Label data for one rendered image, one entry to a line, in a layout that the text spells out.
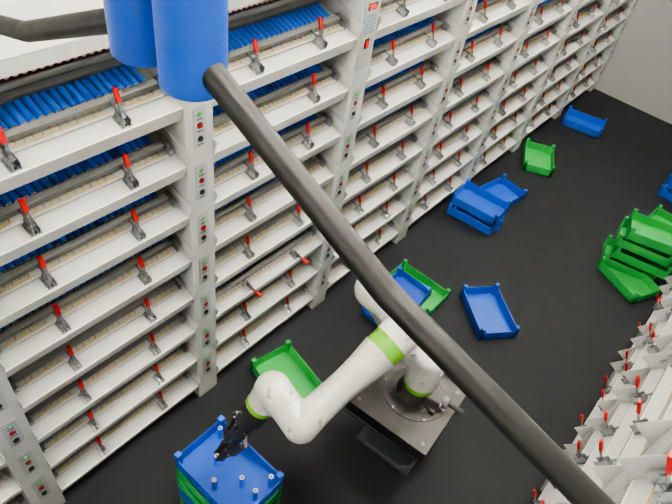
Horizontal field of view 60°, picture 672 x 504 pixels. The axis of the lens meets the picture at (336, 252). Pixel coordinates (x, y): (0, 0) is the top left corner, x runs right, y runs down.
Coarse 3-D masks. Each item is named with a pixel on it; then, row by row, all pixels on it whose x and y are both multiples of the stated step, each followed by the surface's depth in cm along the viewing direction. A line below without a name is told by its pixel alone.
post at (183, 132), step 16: (192, 112) 150; (208, 112) 155; (176, 128) 154; (192, 128) 153; (208, 128) 158; (192, 144) 157; (208, 144) 162; (192, 160) 160; (208, 160) 165; (192, 176) 164; (208, 176) 169; (192, 192) 168; (208, 192) 173; (192, 208) 172; (208, 208) 178; (192, 224) 176; (208, 224) 182; (192, 240) 181; (208, 240) 187; (192, 272) 190; (208, 288) 203; (192, 304) 203; (208, 320) 215; (208, 352) 229; (192, 368) 234; (208, 384) 245
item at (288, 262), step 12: (312, 228) 252; (312, 240) 253; (324, 240) 252; (300, 252) 247; (312, 252) 254; (276, 264) 240; (288, 264) 242; (264, 276) 235; (276, 276) 239; (240, 288) 228; (228, 300) 223; (240, 300) 226; (216, 312) 216
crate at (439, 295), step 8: (400, 264) 310; (408, 264) 310; (392, 272) 306; (408, 272) 313; (416, 272) 309; (424, 280) 308; (432, 288) 307; (440, 288) 303; (448, 288) 299; (432, 296) 304; (440, 296) 304; (448, 296) 302; (424, 304) 299; (432, 304) 300; (440, 304) 298; (432, 312) 294
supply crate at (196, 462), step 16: (208, 432) 197; (192, 448) 194; (208, 448) 197; (176, 464) 190; (192, 464) 192; (208, 464) 193; (224, 464) 194; (240, 464) 194; (256, 464) 195; (192, 480) 186; (208, 480) 189; (224, 480) 190; (256, 480) 191; (208, 496) 183; (224, 496) 186; (240, 496) 187
